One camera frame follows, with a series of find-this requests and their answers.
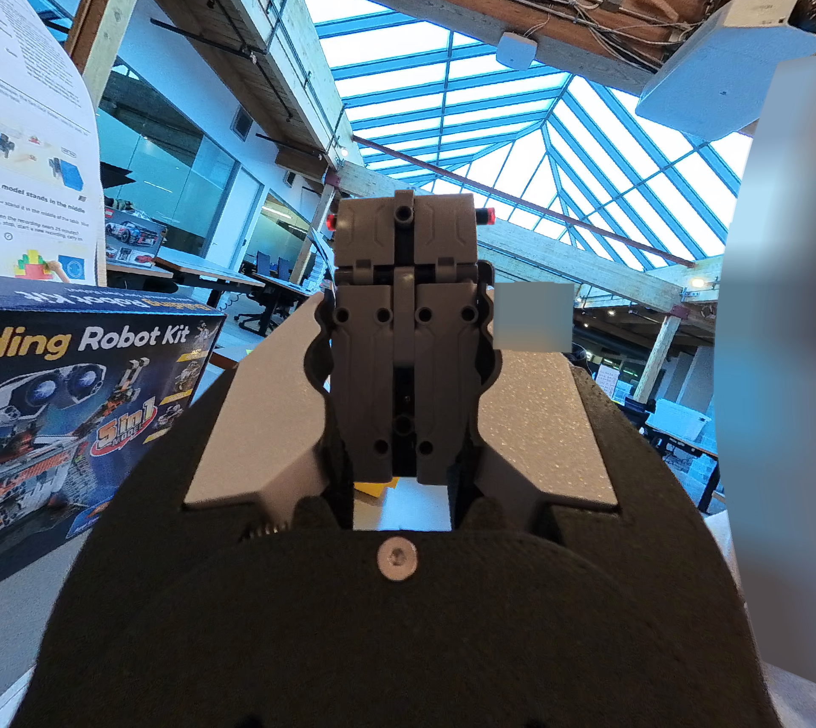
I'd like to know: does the white ceiling access point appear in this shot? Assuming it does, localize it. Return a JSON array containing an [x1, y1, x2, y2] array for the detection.
[[496, 31, 538, 70]]

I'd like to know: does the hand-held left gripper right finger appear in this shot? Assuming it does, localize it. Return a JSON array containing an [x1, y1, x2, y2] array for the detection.
[[453, 288, 619, 529]]

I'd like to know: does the wooden office desk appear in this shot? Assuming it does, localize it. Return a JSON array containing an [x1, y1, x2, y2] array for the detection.
[[155, 249, 265, 311]]

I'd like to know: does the blue robot kit box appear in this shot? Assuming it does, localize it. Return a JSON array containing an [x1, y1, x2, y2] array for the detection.
[[0, 277, 227, 582]]

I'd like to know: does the white ceiling projector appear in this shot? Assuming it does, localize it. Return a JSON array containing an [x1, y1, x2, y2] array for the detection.
[[636, 0, 816, 141]]

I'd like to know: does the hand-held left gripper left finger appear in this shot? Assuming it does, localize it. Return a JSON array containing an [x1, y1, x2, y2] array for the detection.
[[184, 292, 354, 528]]

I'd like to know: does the grey desk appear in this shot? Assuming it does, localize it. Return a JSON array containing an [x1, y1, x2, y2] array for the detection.
[[0, 480, 455, 728]]

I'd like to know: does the toy car box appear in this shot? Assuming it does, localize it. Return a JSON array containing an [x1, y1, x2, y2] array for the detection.
[[105, 209, 160, 267]]

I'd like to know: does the grey building block robot model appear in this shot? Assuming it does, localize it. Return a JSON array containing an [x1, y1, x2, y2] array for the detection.
[[325, 189, 497, 485]]

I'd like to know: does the instruction poster on wooden board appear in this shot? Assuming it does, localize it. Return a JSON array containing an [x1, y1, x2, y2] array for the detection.
[[0, 0, 108, 286]]

